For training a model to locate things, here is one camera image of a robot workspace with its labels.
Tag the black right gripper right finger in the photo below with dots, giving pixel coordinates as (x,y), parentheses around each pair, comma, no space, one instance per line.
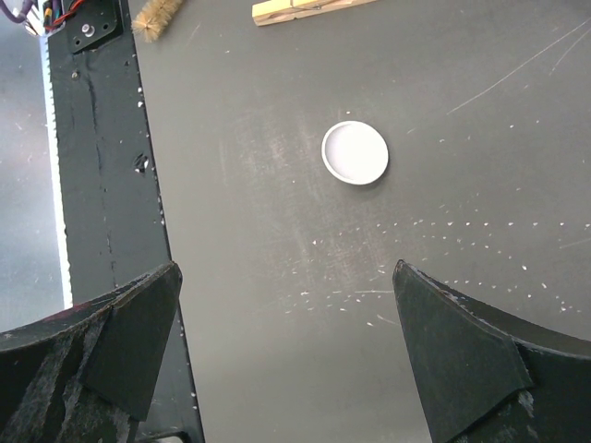
(484,375)

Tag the wooden test tube clamp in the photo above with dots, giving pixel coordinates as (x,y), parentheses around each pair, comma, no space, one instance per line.
(278,11)

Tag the white oval dish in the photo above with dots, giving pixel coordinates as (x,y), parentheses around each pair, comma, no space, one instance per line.
(355,153)

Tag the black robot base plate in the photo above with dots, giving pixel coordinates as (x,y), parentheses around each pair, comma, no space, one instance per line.
(114,223)

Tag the grey slotted cable duct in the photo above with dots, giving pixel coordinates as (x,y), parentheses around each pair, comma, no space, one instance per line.
(60,224)

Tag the test tube brush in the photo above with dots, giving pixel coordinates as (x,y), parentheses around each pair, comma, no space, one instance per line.
(153,19)

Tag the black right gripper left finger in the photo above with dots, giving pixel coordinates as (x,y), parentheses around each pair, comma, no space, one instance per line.
(88,364)

